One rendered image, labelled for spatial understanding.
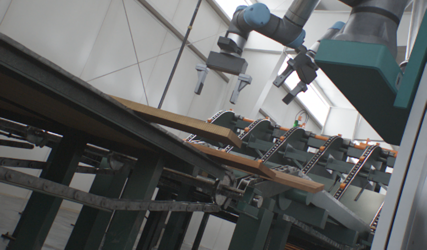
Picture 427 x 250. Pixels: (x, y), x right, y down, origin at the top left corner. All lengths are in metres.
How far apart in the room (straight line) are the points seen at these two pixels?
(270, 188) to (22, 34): 7.09
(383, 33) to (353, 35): 0.07
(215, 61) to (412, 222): 0.85
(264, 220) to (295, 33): 1.26
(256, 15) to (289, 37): 0.15
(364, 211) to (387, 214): 6.19
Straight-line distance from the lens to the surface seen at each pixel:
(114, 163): 2.92
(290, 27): 1.86
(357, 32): 1.37
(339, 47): 1.36
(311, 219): 3.71
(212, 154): 2.33
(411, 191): 1.37
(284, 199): 3.26
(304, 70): 1.99
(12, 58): 1.48
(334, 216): 4.13
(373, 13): 1.41
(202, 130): 1.79
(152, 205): 2.12
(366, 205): 7.66
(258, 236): 2.85
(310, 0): 1.84
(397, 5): 1.44
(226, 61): 1.88
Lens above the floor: 0.58
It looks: 11 degrees up
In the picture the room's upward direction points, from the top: 20 degrees clockwise
